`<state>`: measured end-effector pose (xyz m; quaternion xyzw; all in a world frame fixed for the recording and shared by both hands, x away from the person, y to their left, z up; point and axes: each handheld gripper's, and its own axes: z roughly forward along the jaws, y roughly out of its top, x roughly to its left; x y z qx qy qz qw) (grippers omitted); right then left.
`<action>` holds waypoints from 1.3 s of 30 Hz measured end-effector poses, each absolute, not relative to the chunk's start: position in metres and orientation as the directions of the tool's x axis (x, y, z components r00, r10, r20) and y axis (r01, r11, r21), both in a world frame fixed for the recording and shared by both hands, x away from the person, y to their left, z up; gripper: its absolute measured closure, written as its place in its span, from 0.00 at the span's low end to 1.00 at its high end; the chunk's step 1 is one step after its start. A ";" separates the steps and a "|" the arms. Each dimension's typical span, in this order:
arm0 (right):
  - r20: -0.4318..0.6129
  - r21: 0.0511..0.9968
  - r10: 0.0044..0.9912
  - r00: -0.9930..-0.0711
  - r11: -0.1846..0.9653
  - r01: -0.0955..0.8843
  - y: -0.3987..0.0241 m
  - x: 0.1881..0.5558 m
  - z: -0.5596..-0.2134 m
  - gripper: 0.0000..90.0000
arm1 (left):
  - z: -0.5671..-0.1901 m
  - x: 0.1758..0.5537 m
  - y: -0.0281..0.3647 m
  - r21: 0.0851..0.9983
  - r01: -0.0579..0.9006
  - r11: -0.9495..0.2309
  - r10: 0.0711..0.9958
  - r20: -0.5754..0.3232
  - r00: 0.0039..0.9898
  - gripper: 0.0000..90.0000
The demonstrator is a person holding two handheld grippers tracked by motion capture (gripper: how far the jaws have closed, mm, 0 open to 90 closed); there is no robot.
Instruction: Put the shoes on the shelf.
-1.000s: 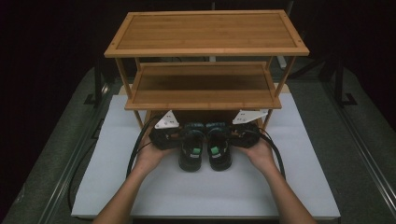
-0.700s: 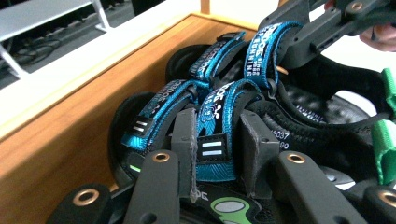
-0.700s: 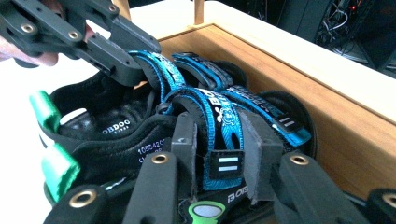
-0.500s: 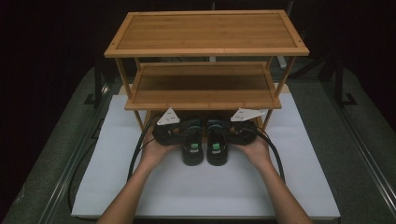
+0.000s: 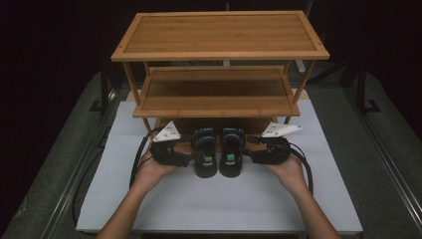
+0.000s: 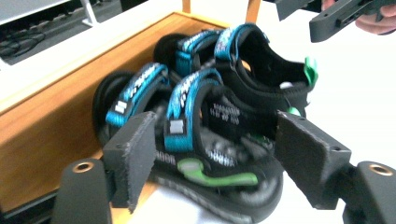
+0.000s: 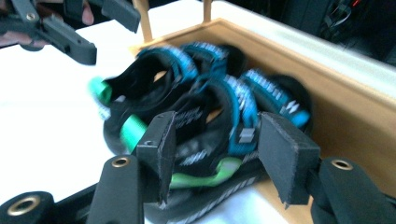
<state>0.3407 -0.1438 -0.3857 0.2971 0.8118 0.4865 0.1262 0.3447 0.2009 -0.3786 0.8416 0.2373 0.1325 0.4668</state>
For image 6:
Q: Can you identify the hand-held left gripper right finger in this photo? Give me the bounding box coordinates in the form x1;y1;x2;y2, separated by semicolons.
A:
275;111;353;210

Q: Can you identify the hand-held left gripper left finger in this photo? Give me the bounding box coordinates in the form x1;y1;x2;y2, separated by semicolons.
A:
102;111;158;215

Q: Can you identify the black sandal with blue straps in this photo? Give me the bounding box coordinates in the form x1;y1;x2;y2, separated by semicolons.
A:
92;62;285;224
153;22;319;125

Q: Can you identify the three-tier wooden shoe rack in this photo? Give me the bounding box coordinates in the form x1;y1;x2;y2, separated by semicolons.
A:
0;0;262;224

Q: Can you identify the white stand leg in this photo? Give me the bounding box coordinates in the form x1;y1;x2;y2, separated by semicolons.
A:
78;0;99;28

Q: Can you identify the light grey panel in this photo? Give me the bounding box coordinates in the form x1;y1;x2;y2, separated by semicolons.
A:
0;0;71;26

